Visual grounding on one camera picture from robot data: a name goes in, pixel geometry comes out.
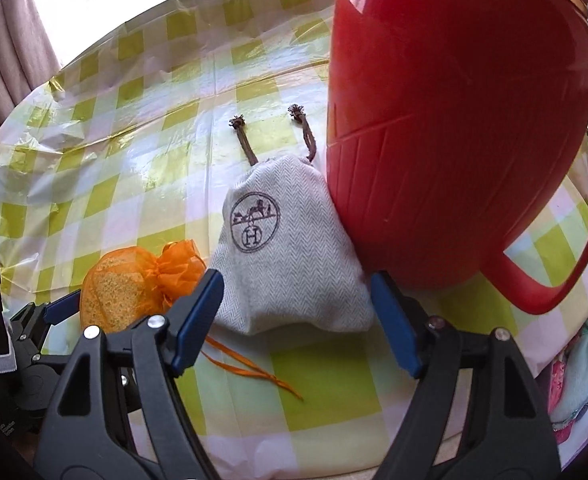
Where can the red thermos jug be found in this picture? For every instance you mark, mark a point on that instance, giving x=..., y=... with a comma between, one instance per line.
x=451, y=124

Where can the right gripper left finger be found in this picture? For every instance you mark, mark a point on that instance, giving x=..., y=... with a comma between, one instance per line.
x=74, y=441

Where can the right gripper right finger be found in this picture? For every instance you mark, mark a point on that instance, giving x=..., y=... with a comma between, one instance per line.
x=507, y=433

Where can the green checkered plastic tablecloth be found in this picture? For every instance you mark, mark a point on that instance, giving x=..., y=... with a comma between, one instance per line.
x=130, y=145

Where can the purple white cardboard box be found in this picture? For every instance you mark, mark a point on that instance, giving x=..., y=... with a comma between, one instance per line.
x=574, y=445

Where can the light blue plush toy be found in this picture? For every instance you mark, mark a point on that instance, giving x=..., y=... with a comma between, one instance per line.
x=575, y=386

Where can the mauve curtain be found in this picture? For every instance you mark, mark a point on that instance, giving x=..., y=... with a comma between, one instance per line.
x=27, y=58

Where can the grey drawstring pouch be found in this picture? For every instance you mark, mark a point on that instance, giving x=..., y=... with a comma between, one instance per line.
x=283, y=254

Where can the orange organza pouch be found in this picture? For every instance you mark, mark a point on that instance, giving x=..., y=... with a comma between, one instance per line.
x=129, y=283

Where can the pink patterned cloth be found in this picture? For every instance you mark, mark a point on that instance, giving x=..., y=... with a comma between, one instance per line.
x=555, y=390

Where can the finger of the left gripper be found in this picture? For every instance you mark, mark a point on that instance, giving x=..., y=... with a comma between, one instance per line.
x=61, y=304

